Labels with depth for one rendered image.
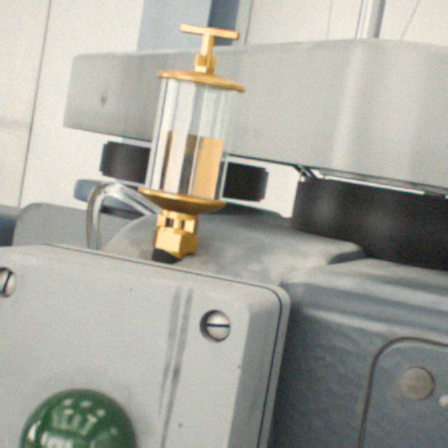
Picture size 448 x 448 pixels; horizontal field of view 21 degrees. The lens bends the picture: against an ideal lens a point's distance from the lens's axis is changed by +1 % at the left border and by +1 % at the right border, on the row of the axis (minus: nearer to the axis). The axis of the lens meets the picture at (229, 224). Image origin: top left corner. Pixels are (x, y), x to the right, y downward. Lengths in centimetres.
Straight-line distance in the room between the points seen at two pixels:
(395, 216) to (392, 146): 3
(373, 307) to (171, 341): 7
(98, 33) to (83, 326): 570
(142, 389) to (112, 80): 46
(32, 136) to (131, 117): 539
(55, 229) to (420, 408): 48
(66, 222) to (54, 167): 525
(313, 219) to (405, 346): 14
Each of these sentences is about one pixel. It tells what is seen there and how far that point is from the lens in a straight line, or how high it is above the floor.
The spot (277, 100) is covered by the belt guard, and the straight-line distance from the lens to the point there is 52.
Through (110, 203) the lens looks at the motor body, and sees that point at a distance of 81.
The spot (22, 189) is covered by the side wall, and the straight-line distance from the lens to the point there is 612.
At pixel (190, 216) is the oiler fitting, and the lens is 39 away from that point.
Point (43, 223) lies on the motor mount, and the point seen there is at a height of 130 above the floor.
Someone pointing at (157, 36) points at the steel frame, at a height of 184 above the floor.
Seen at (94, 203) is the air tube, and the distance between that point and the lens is 49.
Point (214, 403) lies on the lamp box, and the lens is 30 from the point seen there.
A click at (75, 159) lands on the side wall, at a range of 600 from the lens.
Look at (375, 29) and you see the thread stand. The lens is 70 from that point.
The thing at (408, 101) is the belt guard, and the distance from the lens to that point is 46.
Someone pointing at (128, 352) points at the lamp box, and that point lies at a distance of 31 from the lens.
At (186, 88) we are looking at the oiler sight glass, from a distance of 38.
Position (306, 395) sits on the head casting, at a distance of 35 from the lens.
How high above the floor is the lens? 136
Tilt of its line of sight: 3 degrees down
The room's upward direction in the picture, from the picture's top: 10 degrees clockwise
